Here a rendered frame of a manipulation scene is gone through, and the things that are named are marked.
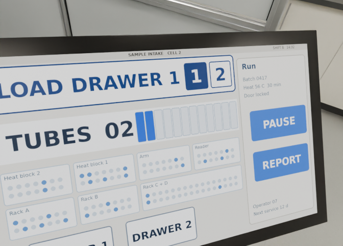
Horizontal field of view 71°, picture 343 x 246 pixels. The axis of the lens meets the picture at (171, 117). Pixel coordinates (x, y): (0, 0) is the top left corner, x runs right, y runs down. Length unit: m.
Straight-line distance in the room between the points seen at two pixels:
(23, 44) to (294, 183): 0.41
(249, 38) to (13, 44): 0.29
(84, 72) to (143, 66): 0.07
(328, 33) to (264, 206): 1.99
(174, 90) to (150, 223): 0.18
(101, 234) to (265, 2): 0.82
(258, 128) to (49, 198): 0.29
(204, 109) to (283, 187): 0.18
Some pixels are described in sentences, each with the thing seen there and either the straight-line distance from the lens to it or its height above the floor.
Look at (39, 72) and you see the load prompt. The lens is 0.31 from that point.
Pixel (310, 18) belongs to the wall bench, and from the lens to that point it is 2.27.
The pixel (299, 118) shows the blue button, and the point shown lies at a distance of 0.42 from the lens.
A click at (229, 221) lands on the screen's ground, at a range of 0.38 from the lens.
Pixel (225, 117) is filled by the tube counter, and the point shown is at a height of 1.11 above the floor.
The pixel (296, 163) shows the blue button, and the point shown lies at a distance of 0.42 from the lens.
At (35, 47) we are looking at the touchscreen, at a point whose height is 1.19.
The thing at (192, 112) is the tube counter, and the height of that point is 1.12.
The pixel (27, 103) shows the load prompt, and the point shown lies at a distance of 0.31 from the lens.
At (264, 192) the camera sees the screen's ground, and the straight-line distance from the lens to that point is 0.40.
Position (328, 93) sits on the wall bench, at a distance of 2.51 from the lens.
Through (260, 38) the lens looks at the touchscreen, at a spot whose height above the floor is 1.19.
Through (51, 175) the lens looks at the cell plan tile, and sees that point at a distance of 0.32.
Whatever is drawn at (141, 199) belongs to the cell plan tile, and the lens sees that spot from 0.32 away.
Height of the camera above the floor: 1.33
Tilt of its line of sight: 42 degrees down
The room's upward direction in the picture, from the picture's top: 8 degrees clockwise
